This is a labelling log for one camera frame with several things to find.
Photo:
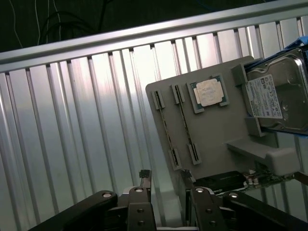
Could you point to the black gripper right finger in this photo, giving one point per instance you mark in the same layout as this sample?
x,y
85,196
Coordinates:
x,y
204,211

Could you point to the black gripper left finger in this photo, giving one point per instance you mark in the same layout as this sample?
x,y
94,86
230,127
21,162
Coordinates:
x,y
140,211

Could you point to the grey parts rack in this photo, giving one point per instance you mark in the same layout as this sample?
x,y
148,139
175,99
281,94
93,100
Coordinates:
x,y
216,130

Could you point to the silver CPU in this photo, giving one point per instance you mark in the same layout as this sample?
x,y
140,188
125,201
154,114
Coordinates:
x,y
208,93

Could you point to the hard disk with blue caddy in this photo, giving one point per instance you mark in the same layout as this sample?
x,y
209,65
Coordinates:
x,y
284,91

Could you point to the graphics card with metal bracket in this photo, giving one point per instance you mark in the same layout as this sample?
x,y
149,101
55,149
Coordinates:
x,y
264,179

